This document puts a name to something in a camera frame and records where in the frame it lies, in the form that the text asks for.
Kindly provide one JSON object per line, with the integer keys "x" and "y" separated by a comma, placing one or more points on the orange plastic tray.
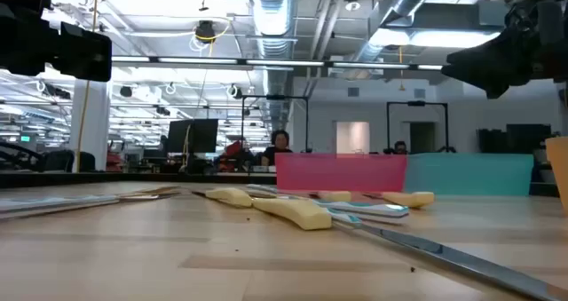
{"x": 559, "y": 172}

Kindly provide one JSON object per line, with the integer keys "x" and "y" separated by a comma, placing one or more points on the black computer monitor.
{"x": 193, "y": 137}

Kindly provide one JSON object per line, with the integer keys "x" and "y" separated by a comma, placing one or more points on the black rig frame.
{"x": 275, "y": 97}
{"x": 417, "y": 103}

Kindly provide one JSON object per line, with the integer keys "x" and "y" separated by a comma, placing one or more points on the white column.
{"x": 95, "y": 128}

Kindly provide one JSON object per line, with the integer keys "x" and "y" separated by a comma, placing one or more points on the dark cabinets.
{"x": 523, "y": 139}

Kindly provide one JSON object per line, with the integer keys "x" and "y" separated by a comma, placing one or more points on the long ceiling light bar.
{"x": 199, "y": 60}

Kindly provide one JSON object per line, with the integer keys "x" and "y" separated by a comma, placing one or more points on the black ceiling-mounted device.
{"x": 205, "y": 31}

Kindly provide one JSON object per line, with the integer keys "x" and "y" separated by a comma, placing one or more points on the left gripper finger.
{"x": 84, "y": 54}

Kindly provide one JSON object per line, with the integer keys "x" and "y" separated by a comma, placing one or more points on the person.
{"x": 277, "y": 148}
{"x": 400, "y": 148}

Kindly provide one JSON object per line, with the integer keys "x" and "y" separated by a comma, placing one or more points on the black office chair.
{"x": 57, "y": 161}

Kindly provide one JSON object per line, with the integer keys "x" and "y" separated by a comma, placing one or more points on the wooden chopsticks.
{"x": 160, "y": 190}

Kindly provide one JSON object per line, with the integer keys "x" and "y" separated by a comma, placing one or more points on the smooth silver ceiling duct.
{"x": 399, "y": 8}

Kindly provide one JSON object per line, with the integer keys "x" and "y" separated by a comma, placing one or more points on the red object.
{"x": 234, "y": 149}

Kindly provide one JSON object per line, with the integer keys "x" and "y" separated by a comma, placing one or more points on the gold cutlery piece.
{"x": 146, "y": 197}

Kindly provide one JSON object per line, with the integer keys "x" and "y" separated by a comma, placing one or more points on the silver corrugated ceiling duct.
{"x": 273, "y": 17}

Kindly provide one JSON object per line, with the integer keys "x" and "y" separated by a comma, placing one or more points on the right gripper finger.
{"x": 494, "y": 92}
{"x": 479, "y": 63}

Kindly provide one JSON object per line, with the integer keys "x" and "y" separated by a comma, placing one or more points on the red plastic tray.
{"x": 341, "y": 172}

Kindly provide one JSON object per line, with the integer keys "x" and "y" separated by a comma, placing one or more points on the teal plastic tray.
{"x": 470, "y": 174}

